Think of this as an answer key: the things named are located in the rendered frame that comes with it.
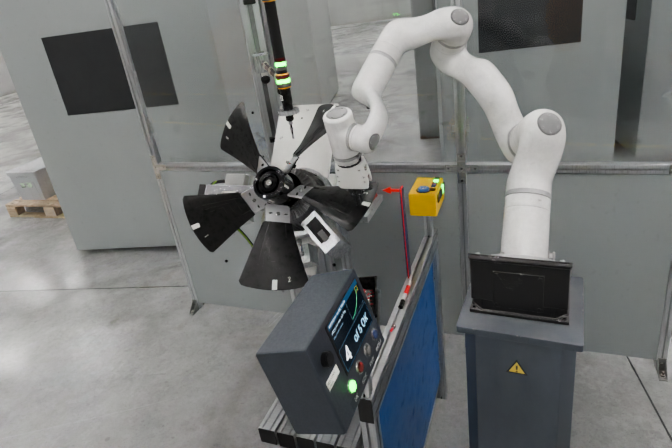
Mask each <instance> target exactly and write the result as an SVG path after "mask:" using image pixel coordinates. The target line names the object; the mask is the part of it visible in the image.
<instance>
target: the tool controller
mask: <svg viewBox="0 0 672 448"><path fill-rule="evenodd" d="M372 328H376V329H377V331H378V333H379V336H378V338H377V340H376V341H374V340H373V339H372V337H371V330H372ZM347 335H348V337H349V339H350V341H351V344H352V346H353V348H354V350H355V352H356V357H355V360H354V362H353V364H352V366H351V368H350V370H349V373H348V372H347V370H346V367H345V365H344V363H343V361H342V359H341V356H340V354H339V352H338V351H339V350H340V348H341V346H342V344H343V342H344V340H345V338H346V336H347ZM366 343H368V344H369V345H370V346H371V348H372V353H371V355H370V356H369V357H366V356H365V354H364V345H365V344H366ZM383 343H384V337H383V335H382V333H381V330H380V328H379V326H378V323H377V321H376V318H375V316H374V314H373V311H372V309H371V307H370V304H369V302H368V300H367V297H366V295H365V292H364V290H363V288H362V285H361V283H360V281H359V278H358V276H357V274H356V271H355V269H347V270H341V271H335V272H329V273H323V274H317V275H312V276H311V277H310V278H309V280H308V281H307V283H306V284H305V285H304V287H303V288H302V290H301V291H300V292H299V294H298V295H297V297H296V298H295V299H294V301H293V302H292V304H291V305H290V306H289V308H288V309H287V311H286V312H285V313H284V315H283V316H282V318H281V319H280V320H279V322H278V323H277V325H276V326H275V327H274V329H273V330H272V332H271V333H270V334H269V336H268V337H267V339H266V340H265V341H264V343H263V344H262V345H261V347H260V348H259V350H258V351H257V352H256V357H257V359H258V361H259V363H260V365H261V367H262V369H263V371H264V373H265V375H266V377H267V379H268V381H269V382H270V384H271V386H272V388H273V390H274V392H275V394H276V396H277V398H278V400H279V402H280V404H281V406H282V408H283V409H284V411H285V413H286V415H287V417H288V419H289V421H290V423H291V425H292V427H293V429H294V431H295V432H296V433H297V434H346V433H347V430H348V428H349V426H350V423H351V421H352V418H353V416H354V413H355V411H356V408H357V406H358V404H359V401H360V399H361V396H362V394H363V391H364V389H365V386H366V384H367V382H368V379H369V377H370V374H371V372H372V369H373V367H374V364H375V362H376V360H377V357H378V355H379V352H380V350H381V347H382V345H383ZM358 360H361V361H362V362H363V364H364V367H365V368H364V371H363V373H362V374H360V375H359V374H358V373H357V370H356V363H357V361H358ZM350 378H352V379H354V381H355V382H356V390H355V392H354V393H353V394H350V393H349V391H348V387H347V384H348V380H349V379H350Z"/></svg>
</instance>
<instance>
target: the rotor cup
mask: <svg viewBox="0 0 672 448"><path fill-rule="evenodd" d="M269 179H270V180H271V182H272V183H271V185H266V181H267V180H269ZM285 185H287V186H288V187H289V189H287V188H286V187H284V186H285ZM299 185H303V184H302V182H301V180H300V179H299V178H298V177H297V176H296V175H294V174H293V173H290V174H289V173H285V172H284V171H283V170H281V169H280V168H278V167H276V166H266V167H264V168H262V169H261V170H260V171H259V172H258V173H257V174H256V176H255V178H254V181H253V189H254V192H255V194H256V195H257V196H258V197H259V198H261V199H263V200H264V201H266V202H268V204H275V205H284V206H289V208H290V210H292V209H294V208H295V207H296V206H297V205H298V204H299V202H300V201H301V200H300V199H295V198H290V197H286V196H287V194H288V193H290V192H291V191H292V190H293V189H295V188H296V187H297V186H299ZM269 200H272V201H274V202H271V201H269Z"/></svg>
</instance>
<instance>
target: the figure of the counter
mask: <svg viewBox="0 0 672 448"><path fill-rule="evenodd" d="M338 352H339V354H340V356H341V359H342V361H343V363H344V365H345V367H346V370H347V372H348V373H349V370H350V368H351V366H352V364H353V362H354V360H355V357H356V352H355V350H354V348H353V346H352V344H351V341H350V339H349V337H348V335H347V336H346V338H345V340H344V342H343V344H342V346H341V348H340V350H339V351H338Z"/></svg>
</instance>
